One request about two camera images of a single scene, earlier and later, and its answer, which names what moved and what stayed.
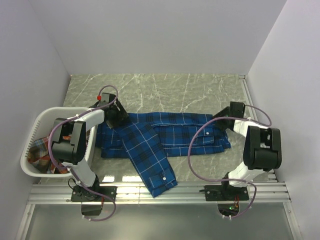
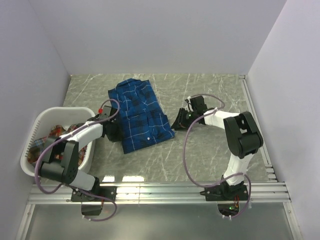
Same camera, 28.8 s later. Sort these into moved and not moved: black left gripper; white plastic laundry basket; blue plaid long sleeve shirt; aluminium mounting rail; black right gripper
Moved: black right gripper; black left gripper; blue plaid long sleeve shirt
Not moved: white plastic laundry basket; aluminium mounting rail
